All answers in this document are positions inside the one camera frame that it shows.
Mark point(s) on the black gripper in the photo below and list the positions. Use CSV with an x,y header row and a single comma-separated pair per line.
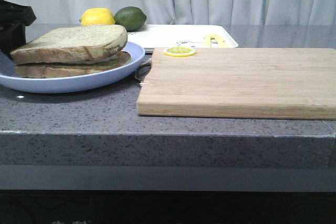
x,y
14,20

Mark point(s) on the light blue plate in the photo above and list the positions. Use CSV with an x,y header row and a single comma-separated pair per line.
x,y
10,79

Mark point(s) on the bread slice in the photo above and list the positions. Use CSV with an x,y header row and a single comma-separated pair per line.
x,y
73,44
60,70

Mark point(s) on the white rectangular tray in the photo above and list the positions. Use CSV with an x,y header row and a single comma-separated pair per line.
x,y
154,36

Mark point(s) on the yellow lemon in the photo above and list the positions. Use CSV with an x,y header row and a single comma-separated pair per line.
x,y
97,16

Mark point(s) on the green lime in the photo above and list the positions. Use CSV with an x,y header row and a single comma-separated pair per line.
x,y
131,17

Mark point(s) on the lemon slice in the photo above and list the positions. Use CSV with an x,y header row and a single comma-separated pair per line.
x,y
179,51

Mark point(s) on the yellow french fries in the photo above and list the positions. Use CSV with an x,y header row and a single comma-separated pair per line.
x,y
210,38

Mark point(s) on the wooden cutting board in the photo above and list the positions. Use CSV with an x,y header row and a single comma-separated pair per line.
x,y
256,83

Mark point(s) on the metal board handle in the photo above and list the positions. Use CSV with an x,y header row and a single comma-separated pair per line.
x,y
143,70

